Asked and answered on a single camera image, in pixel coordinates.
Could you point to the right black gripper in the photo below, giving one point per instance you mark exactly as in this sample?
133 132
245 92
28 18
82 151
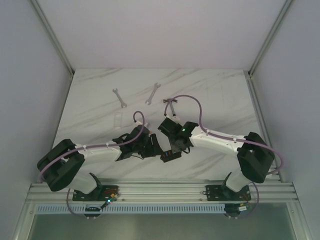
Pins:
177 148

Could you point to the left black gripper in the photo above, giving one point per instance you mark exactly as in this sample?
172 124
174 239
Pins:
155 145

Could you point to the black fuse box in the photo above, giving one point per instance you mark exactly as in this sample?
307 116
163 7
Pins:
170 155

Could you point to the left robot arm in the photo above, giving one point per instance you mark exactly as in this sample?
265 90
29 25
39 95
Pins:
77 167

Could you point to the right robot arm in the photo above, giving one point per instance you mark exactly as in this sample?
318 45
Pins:
251 152

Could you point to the clear fuse box lid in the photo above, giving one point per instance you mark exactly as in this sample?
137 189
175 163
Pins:
117 123

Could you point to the left silver wrench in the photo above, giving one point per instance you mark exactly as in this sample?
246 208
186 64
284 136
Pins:
122 103

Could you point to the silver wrench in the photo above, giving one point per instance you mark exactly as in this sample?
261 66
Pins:
149 100
122 103

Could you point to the right silver wrench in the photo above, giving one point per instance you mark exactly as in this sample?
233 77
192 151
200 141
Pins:
149 100

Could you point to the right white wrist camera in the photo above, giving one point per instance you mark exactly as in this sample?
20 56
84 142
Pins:
174 118

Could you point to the black handled claw hammer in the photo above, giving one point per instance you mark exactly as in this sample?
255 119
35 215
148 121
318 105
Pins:
171 101

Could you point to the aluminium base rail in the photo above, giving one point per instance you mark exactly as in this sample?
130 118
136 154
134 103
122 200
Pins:
170 191

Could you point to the grey slotted cable duct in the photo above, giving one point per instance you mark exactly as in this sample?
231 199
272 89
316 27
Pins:
132 208

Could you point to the right aluminium frame post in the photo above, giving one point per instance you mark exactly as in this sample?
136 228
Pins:
285 9

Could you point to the aluminium frame post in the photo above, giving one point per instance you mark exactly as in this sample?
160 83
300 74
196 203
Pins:
39 12
285 9

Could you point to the left aluminium frame post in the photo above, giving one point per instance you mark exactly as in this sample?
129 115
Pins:
39 12

